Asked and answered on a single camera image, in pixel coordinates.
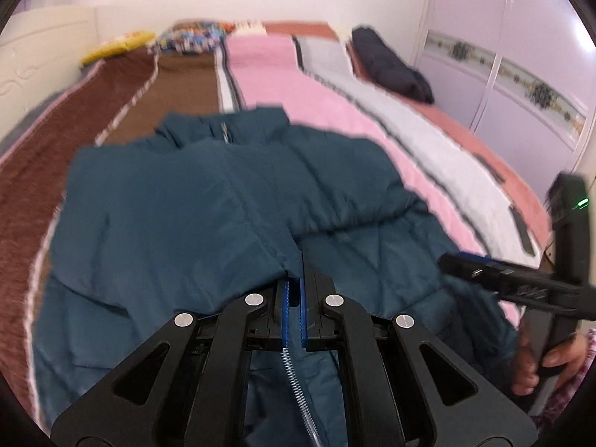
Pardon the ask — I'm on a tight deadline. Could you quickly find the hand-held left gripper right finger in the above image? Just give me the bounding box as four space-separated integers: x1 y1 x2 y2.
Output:
298 247 541 447

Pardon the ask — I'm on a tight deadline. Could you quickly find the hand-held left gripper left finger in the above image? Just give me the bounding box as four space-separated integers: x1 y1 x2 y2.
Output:
50 278 299 447

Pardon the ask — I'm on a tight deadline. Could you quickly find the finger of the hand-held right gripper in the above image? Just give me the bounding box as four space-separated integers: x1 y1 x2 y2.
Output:
439 251 578 314

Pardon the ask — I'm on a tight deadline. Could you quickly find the teal padded jacket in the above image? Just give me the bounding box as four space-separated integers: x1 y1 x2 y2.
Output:
34 106 520 447

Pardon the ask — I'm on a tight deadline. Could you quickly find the person's right forearm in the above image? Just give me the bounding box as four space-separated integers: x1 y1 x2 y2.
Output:
533 328 596 431

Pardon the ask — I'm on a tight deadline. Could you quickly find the person's right hand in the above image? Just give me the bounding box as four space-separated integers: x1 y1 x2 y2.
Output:
511 330 588 397

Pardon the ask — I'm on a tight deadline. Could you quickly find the dark navy pillow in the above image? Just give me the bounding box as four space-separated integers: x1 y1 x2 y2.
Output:
350 26 435 104

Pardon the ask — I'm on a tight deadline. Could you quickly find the lilac wardrobe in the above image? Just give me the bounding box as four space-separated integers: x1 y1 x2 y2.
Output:
410 0 596 187

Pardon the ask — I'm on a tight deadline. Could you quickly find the striped plush blanket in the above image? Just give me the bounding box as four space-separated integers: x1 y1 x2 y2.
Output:
0 21 555 424

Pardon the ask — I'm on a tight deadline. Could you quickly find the colourful patterned pillow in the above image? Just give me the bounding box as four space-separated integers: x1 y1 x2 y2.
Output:
156 21 234 54

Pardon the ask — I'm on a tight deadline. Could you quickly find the yellow pillow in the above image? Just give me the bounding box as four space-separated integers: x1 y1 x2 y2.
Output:
81 32 156 67

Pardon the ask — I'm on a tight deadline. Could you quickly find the cream wardrobe door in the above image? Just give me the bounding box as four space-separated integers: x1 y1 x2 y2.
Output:
0 7 101 150

